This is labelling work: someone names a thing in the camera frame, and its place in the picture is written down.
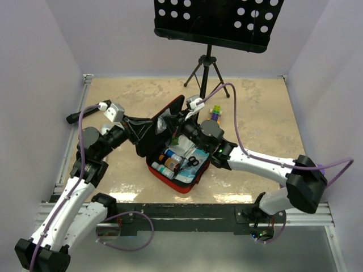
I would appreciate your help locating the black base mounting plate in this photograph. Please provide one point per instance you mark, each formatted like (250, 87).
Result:
(186, 217)

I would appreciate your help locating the purple white device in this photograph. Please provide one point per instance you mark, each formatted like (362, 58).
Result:
(321, 169)

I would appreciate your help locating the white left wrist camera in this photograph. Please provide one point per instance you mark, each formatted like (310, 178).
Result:
(114, 112)

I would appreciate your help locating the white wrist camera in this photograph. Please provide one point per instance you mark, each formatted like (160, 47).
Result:
(194, 105)
(114, 112)

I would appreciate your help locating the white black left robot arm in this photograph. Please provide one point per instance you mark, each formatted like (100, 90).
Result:
(49, 247)

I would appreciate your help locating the aluminium frame rail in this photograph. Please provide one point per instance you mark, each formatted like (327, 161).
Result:
(63, 170)

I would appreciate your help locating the blue medical pouch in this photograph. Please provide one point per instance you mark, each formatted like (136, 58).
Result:
(187, 176)

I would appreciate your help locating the white gauze plastic bag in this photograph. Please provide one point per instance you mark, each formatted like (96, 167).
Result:
(185, 146)

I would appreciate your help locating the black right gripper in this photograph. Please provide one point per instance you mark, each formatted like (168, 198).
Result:
(182, 123)

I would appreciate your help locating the black music stand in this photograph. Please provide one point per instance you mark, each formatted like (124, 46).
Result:
(240, 25)

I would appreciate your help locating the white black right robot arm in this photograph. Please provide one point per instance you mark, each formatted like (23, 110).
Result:
(302, 182)

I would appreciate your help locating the white green medicine bottle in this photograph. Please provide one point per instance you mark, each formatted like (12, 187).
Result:
(163, 170)

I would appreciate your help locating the colourful toy block car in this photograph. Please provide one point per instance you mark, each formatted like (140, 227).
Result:
(215, 113)

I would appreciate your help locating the red black medicine kit case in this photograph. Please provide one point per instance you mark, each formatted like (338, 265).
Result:
(151, 146)

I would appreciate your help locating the green pill blister pack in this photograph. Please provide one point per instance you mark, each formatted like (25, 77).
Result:
(174, 140)

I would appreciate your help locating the blue wipes packet bag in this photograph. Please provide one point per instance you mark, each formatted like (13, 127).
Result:
(163, 122)

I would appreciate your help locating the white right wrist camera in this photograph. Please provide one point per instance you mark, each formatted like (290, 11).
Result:
(194, 105)

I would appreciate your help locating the black handled scissors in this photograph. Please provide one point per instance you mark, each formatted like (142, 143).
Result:
(188, 162)

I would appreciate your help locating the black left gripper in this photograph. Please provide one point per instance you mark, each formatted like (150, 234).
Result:
(137, 128)

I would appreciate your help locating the brown medicine bottle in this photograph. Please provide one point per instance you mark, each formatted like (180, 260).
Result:
(169, 162)

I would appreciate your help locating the black flashlight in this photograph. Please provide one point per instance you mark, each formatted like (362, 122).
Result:
(75, 116)

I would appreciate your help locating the white blue medicine bottle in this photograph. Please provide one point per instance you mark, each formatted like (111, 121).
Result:
(173, 155)

